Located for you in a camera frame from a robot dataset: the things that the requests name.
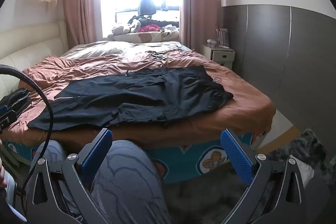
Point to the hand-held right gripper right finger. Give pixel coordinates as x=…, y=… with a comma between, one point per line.
x=236, y=158

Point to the black bag on bed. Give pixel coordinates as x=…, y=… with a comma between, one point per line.
x=18, y=99

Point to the black pants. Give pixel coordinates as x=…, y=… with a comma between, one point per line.
x=131, y=98

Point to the white nightstand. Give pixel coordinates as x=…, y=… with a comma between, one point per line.
x=223, y=57

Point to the pink curtain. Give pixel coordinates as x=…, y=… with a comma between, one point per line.
x=78, y=3
x=199, y=3

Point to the white stand with red stripes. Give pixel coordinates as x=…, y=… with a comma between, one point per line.
x=222, y=37

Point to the black office chair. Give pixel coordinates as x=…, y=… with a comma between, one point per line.
x=147, y=7

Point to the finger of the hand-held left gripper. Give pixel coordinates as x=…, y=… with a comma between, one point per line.
x=8, y=119

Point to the person's right leg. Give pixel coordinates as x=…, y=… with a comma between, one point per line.
x=126, y=176

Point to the dark shaggy rug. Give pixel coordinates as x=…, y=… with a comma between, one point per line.
x=210, y=200

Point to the person's left hand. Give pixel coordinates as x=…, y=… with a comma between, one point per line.
x=2, y=174

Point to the cream padded headboard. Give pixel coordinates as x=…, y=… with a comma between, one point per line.
x=31, y=48

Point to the grey wardrobe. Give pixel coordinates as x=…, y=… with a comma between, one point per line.
x=262, y=43

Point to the pile of clothes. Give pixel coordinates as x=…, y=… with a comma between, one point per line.
x=147, y=27

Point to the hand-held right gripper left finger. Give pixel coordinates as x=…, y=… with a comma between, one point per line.
x=97, y=150

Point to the beige quilt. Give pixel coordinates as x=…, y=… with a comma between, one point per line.
x=110, y=48

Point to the bed with brown duvet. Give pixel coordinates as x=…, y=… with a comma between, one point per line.
x=183, y=158

